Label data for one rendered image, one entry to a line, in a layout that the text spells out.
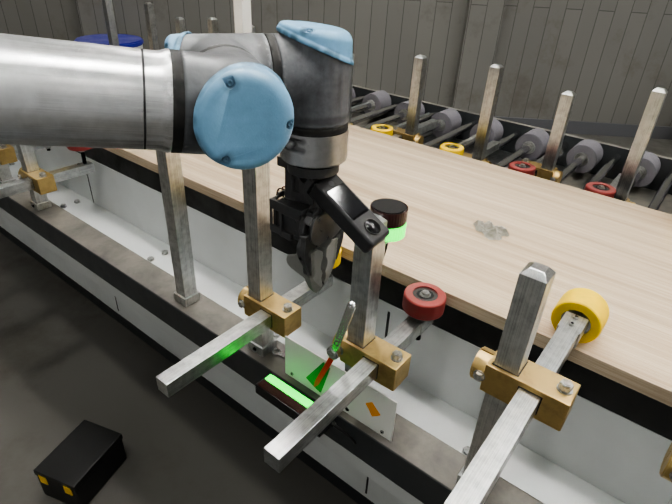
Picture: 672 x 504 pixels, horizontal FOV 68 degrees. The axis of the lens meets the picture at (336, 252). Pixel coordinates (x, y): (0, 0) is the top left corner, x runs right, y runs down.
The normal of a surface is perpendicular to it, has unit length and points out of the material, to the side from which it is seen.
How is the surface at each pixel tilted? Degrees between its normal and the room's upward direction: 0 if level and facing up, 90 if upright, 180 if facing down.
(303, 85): 92
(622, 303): 0
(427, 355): 90
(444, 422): 0
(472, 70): 90
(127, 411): 0
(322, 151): 90
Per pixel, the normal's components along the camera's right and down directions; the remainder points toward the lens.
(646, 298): 0.04, -0.85
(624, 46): -0.05, 0.52
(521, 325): -0.62, 0.39
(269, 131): 0.42, 0.50
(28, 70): 0.37, -0.07
